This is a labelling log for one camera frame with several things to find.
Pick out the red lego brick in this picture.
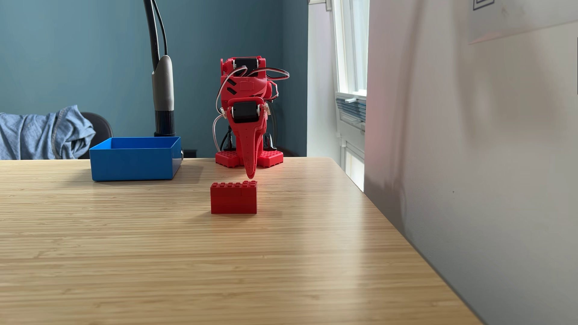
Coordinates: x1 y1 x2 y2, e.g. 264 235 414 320
210 181 258 215

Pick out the blue plastic bin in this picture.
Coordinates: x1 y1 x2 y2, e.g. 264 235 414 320
89 137 183 182

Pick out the grey black gooseneck stand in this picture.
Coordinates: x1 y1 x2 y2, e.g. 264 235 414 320
144 0 176 137

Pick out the white window sill heater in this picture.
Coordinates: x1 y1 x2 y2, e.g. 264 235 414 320
335 92 367 191

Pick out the black chair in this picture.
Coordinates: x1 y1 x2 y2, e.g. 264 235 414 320
79 112 113 159

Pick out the blue denim cloth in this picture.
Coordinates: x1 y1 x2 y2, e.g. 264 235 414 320
0 105 96 160

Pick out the white paper sheet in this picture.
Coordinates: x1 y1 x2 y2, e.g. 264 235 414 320
467 0 578 45

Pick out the black thin cable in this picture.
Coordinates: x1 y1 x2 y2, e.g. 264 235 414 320
151 0 169 57

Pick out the white window frame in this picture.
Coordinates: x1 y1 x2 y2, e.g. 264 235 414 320
332 0 370 98

